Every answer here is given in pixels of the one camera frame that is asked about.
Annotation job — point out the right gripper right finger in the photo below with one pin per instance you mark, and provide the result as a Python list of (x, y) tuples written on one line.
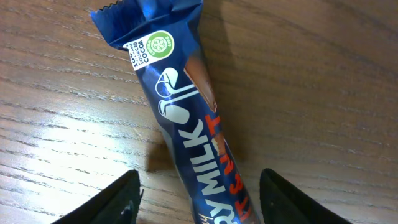
[(283, 203)]

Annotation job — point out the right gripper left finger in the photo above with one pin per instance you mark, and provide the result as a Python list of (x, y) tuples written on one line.
[(118, 203)]

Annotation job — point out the purple Dairy Milk bar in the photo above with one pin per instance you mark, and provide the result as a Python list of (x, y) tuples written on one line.
[(164, 48)]

